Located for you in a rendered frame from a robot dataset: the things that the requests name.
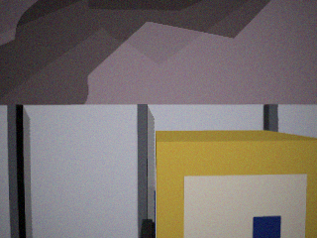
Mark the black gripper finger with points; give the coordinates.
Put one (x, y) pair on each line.
(148, 229)

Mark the yellow carton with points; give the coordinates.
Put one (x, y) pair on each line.
(235, 184)

